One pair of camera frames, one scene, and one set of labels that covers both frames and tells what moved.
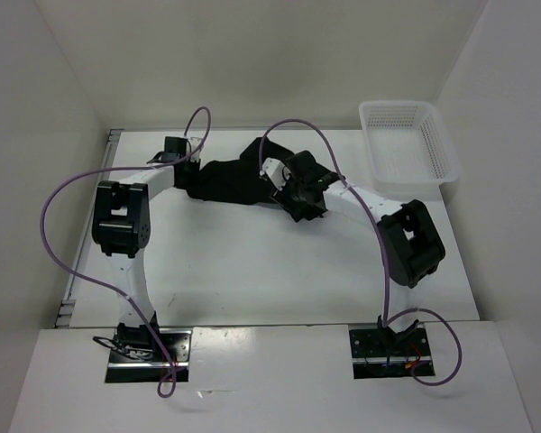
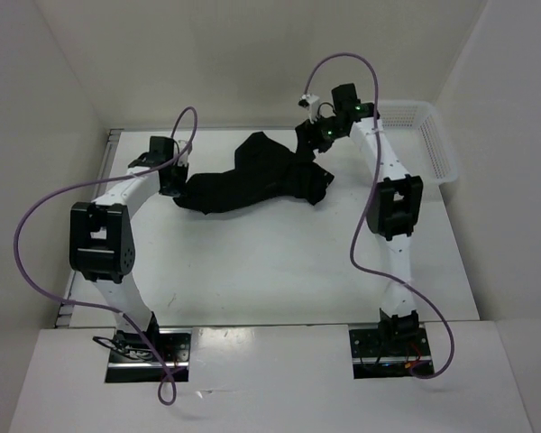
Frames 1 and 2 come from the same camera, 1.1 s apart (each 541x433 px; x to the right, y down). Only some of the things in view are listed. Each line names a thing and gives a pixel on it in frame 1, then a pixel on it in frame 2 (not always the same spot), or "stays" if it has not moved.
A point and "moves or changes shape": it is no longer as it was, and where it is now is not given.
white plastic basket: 408,153 stays
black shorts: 235,180 moves or changes shape
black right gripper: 282,198 to 308,132
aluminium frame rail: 67,307 stays
